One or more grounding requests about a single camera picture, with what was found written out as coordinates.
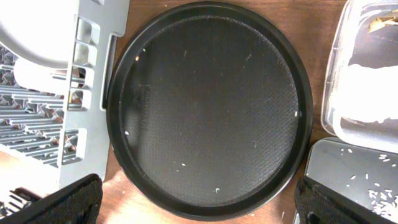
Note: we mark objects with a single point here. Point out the white tissue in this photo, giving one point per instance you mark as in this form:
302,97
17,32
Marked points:
367,94

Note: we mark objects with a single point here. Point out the round black tray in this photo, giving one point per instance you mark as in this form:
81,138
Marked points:
209,111

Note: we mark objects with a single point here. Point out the food scraps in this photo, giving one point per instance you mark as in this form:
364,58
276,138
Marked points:
369,178

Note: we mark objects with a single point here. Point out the grey dishwasher rack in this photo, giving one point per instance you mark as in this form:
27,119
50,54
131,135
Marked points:
53,120

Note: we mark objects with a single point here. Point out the grey round plate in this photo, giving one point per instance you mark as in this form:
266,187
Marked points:
39,30

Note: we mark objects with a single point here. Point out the clear plastic bin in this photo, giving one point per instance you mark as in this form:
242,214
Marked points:
353,44

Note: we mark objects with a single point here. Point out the brown snack wrapper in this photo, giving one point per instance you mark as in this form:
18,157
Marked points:
389,19

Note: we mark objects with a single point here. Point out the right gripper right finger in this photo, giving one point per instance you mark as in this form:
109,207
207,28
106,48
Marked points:
318,203

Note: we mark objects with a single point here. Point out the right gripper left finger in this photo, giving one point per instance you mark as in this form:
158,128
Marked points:
78,202

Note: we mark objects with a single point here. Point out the black rectangular tray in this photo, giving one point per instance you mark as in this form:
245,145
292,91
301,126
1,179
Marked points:
324,164

